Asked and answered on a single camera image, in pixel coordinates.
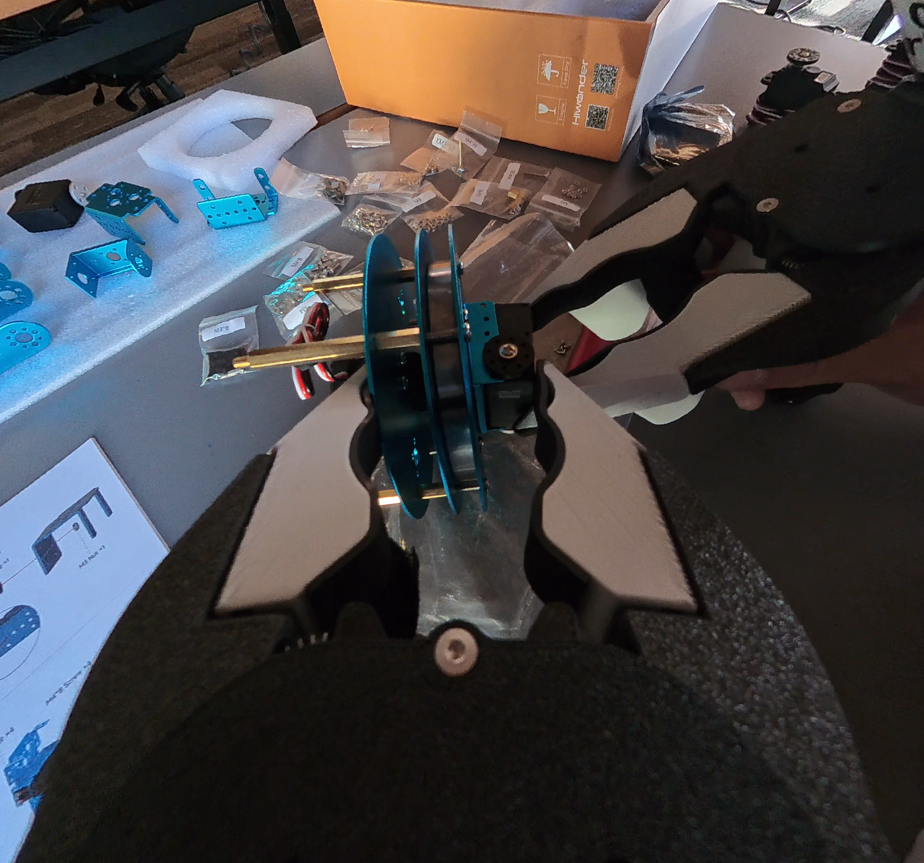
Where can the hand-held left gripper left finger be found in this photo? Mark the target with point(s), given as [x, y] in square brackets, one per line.
[310, 524]

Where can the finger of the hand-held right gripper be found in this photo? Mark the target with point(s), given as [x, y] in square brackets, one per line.
[635, 242]
[751, 321]

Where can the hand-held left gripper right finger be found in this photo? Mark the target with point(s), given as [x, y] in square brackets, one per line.
[621, 524]

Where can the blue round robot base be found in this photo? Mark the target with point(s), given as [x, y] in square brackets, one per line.
[382, 285]

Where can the person's right forearm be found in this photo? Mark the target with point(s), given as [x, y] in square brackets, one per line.
[888, 350]

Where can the person's right hand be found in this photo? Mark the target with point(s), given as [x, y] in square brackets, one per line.
[747, 397]

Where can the black robot claw part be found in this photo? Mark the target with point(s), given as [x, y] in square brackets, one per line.
[794, 87]

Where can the bag of dark parts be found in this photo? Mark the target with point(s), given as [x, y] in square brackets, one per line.
[686, 134]

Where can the large clear plastic bag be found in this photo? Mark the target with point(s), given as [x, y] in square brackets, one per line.
[462, 574]

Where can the instruction booklet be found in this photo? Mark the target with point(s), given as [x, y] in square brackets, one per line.
[72, 552]

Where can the orange cardboard box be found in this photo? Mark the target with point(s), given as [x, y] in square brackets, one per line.
[469, 61]

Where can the pile of small screw bags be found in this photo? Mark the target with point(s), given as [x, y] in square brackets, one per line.
[375, 217]

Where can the white foam sheet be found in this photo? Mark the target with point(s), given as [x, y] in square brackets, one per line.
[144, 314]

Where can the black servo motor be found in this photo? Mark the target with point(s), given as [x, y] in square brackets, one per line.
[40, 206]

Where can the black office chair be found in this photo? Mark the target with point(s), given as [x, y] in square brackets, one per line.
[123, 58]

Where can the wide blue U metal bracket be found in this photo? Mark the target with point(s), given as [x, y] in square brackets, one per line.
[234, 209]

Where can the small blue metal bracket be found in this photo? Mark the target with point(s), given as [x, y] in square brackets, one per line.
[108, 267]

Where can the blue long U metal bracket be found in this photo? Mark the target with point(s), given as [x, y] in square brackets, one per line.
[11, 292]
[21, 347]

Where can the teal multi-hole metal bracket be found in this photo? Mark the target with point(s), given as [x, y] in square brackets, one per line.
[123, 202]

